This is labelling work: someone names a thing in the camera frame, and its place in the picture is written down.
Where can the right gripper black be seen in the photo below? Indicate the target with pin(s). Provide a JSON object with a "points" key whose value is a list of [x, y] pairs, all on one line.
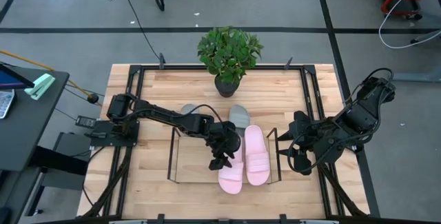
{"points": [[318, 141]]}

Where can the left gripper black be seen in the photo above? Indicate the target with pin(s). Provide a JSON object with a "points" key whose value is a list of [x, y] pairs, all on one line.
{"points": [[224, 138]]}

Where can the pink slide sandal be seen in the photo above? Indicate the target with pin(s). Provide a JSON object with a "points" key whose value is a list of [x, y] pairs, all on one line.
{"points": [[231, 177], [256, 155]]}

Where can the grey slide sandal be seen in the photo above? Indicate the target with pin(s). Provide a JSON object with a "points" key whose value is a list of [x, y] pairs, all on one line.
{"points": [[239, 115], [189, 108]]}

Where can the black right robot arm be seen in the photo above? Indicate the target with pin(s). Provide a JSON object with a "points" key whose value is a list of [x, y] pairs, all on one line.
{"points": [[358, 113]]}

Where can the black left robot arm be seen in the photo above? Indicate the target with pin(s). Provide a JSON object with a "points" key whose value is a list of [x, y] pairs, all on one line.
{"points": [[162, 115]]}

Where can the green plant in black pot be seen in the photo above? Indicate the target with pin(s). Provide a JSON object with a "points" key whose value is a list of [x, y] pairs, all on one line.
{"points": [[228, 53]]}

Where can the grey table leg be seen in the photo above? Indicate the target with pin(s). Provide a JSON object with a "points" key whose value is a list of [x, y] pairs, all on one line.
{"points": [[420, 76]]}

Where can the black power adapter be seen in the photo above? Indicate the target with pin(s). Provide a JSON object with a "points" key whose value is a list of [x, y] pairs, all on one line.
{"points": [[85, 121]]}

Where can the round black knob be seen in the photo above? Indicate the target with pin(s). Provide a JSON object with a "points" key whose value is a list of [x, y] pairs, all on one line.
{"points": [[93, 99]]}

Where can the grey box under desk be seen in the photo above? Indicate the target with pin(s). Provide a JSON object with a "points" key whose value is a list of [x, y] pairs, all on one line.
{"points": [[69, 144]]}

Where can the black side desk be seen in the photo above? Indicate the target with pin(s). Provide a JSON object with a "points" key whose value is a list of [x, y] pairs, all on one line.
{"points": [[27, 131]]}

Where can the mint green stapler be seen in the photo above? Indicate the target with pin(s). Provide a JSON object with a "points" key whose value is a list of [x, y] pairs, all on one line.
{"points": [[39, 86]]}

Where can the white calculator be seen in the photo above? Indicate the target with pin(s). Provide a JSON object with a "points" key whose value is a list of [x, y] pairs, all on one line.
{"points": [[6, 103]]}

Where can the tilted blue screen monitor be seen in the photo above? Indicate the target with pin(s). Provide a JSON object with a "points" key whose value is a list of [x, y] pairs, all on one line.
{"points": [[10, 79]]}

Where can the black aluminium table frame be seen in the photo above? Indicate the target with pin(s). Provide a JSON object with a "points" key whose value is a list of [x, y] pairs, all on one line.
{"points": [[311, 89]]}

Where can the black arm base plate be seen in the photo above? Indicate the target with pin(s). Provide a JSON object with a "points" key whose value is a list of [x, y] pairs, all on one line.
{"points": [[103, 138]]}

